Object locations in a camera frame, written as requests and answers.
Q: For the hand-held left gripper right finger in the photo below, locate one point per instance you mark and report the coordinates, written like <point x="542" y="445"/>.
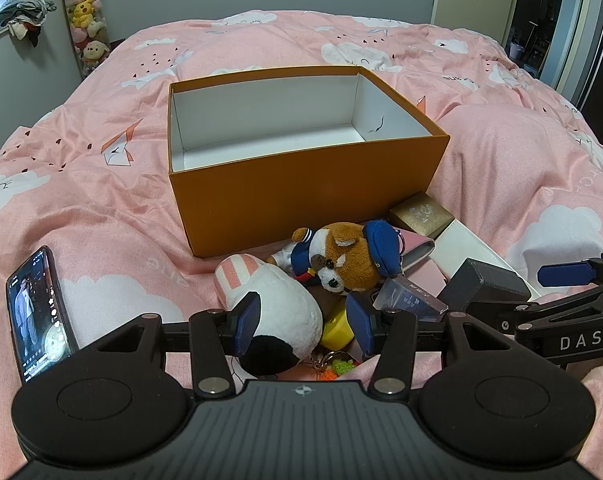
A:
<point x="359" y="325"/>

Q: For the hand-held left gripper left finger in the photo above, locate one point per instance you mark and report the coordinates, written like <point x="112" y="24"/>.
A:
<point x="246" y="322"/>

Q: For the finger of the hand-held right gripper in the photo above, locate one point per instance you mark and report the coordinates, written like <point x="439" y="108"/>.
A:
<point x="556" y="342"/>
<point x="566" y="272"/>

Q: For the yellow round plastic case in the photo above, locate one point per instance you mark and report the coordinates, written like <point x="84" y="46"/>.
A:
<point x="335" y="330"/>

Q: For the white pink-striped plush toy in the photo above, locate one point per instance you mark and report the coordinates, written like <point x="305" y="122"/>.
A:
<point x="286" y="310"/>

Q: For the blue photo card pack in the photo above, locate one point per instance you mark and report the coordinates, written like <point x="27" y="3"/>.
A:
<point x="411" y="302"/>

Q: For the red panda sailor plush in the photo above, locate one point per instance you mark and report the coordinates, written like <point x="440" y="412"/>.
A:
<point x="349" y="260"/>

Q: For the dark grey box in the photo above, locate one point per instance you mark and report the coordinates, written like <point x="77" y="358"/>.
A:
<point x="486" y="282"/>

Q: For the white box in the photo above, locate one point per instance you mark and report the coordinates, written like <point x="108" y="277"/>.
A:
<point x="481" y="250"/>

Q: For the pink card holder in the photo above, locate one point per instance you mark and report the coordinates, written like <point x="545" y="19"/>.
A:
<point x="417" y="247"/>

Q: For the small gold box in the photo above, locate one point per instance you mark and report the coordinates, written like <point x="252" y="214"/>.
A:
<point x="421" y="215"/>

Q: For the orange cardboard box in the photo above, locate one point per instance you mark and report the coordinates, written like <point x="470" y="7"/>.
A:
<point x="306" y="190"/>

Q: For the pink cloud-print blanket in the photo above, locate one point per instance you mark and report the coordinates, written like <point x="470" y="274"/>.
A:
<point x="106" y="200"/>

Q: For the black smartphone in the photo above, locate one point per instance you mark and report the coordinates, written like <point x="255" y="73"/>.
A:
<point x="36" y="315"/>

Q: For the sliding glass door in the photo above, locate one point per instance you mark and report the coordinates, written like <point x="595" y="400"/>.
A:
<point x="571" y="25"/>

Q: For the tube of plush toys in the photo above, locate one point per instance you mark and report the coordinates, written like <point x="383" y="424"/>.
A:
<point x="86" y="15"/>

